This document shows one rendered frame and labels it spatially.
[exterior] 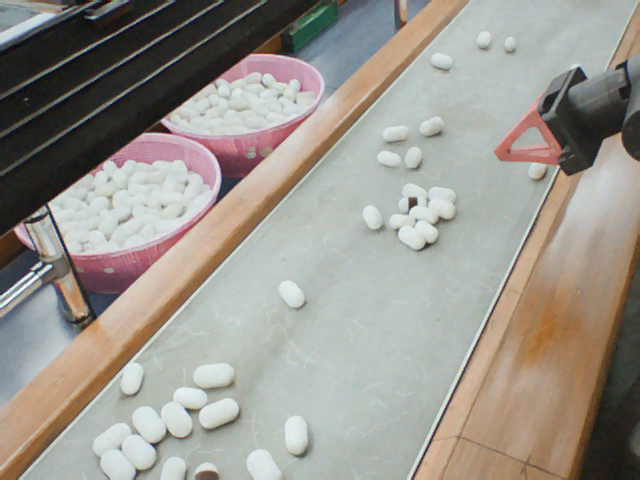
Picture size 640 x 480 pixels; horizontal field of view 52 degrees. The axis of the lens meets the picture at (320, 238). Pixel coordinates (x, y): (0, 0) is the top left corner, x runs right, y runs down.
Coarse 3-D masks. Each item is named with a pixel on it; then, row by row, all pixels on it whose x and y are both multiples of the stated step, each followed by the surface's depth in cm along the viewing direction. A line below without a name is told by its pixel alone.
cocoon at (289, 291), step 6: (282, 282) 70; (288, 282) 70; (282, 288) 70; (288, 288) 69; (294, 288) 69; (282, 294) 70; (288, 294) 69; (294, 294) 69; (300, 294) 69; (288, 300) 69; (294, 300) 69; (300, 300) 69; (294, 306) 69
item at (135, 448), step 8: (128, 440) 56; (136, 440) 56; (144, 440) 57; (128, 448) 56; (136, 448) 56; (144, 448) 56; (152, 448) 56; (128, 456) 56; (136, 456) 55; (144, 456) 55; (152, 456) 56; (136, 464) 55; (144, 464) 55; (152, 464) 56
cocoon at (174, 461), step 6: (168, 462) 55; (174, 462) 55; (180, 462) 55; (168, 468) 54; (174, 468) 54; (180, 468) 55; (162, 474) 54; (168, 474) 54; (174, 474) 54; (180, 474) 54
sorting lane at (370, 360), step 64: (512, 0) 131; (576, 0) 128; (512, 64) 109; (384, 128) 97; (448, 128) 95; (320, 192) 86; (384, 192) 85; (512, 192) 83; (256, 256) 77; (320, 256) 76; (384, 256) 75; (448, 256) 74; (512, 256) 74; (192, 320) 70; (256, 320) 69; (320, 320) 68; (384, 320) 68; (448, 320) 67; (192, 384) 63; (256, 384) 63; (320, 384) 62; (384, 384) 61; (448, 384) 61; (64, 448) 59; (192, 448) 58; (256, 448) 57; (320, 448) 57; (384, 448) 56
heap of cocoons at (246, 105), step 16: (224, 80) 112; (240, 80) 111; (256, 80) 113; (272, 80) 111; (208, 96) 111; (224, 96) 109; (240, 96) 108; (256, 96) 107; (272, 96) 107; (288, 96) 106; (304, 96) 106; (176, 112) 105; (192, 112) 104; (208, 112) 104; (224, 112) 105; (240, 112) 107; (256, 112) 104; (272, 112) 103; (288, 112) 103; (192, 128) 100; (208, 128) 101; (224, 128) 99; (240, 128) 99; (256, 128) 101
